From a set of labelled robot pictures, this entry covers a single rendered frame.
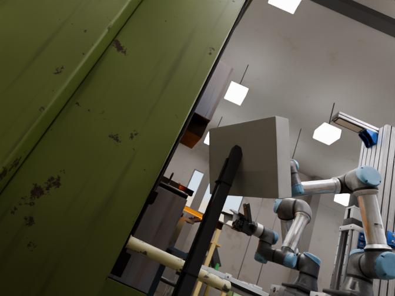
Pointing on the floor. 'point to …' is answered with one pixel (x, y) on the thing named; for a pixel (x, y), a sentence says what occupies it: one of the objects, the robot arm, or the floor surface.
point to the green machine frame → (107, 150)
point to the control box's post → (210, 224)
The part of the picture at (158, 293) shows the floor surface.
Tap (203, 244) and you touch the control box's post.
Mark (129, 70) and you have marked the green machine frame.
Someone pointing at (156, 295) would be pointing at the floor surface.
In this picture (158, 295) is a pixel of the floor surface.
